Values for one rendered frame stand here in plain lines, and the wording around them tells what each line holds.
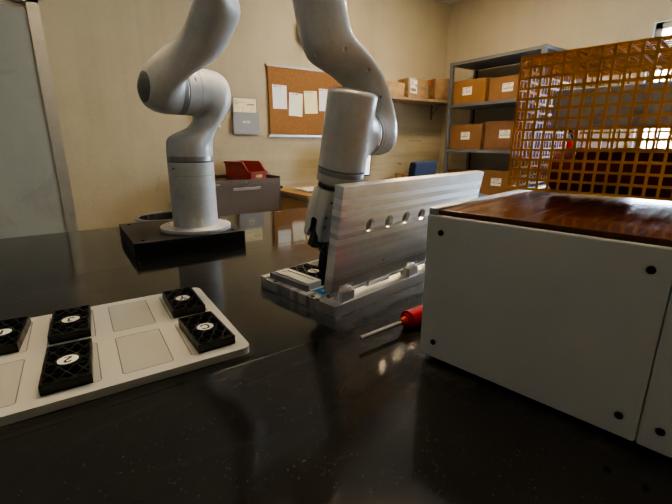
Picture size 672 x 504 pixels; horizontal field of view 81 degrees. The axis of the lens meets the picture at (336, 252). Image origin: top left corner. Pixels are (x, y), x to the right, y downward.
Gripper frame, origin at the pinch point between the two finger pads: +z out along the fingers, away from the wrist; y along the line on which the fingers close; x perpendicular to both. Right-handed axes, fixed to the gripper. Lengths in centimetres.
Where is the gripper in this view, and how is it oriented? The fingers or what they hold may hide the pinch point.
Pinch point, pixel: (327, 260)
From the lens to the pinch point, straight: 77.9
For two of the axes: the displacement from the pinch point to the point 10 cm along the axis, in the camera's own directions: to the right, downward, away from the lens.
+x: 6.9, 3.8, -6.1
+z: -1.5, 9.0, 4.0
